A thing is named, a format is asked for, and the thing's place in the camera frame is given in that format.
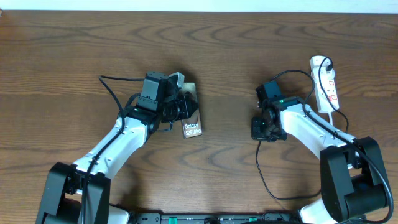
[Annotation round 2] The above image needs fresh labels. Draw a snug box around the black USB charger cable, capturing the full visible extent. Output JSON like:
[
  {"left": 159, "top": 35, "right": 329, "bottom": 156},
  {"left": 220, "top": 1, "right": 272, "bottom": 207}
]
[{"left": 255, "top": 57, "right": 349, "bottom": 201}]

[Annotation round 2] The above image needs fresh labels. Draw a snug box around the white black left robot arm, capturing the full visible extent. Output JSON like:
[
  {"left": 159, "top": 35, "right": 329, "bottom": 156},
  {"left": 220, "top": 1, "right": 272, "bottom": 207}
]
[{"left": 36, "top": 72, "right": 198, "bottom": 223}]

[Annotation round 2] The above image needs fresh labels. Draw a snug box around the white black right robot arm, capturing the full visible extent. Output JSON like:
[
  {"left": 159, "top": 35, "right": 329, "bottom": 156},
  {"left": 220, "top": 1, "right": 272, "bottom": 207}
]
[{"left": 251, "top": 81, "right": 394, "bottom": 223}]

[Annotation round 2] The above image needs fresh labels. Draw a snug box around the white power strip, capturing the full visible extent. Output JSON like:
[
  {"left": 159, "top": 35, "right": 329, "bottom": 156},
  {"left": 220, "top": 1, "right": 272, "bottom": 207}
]
[{"left": 310, "top": 55, "right": 339, "bottom": 113}]

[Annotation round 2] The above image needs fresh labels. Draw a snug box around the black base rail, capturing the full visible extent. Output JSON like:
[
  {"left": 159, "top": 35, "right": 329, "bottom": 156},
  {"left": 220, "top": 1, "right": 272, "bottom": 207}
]
[{"left": 108, "top": 212, "right": 302, "bottom": 224}]

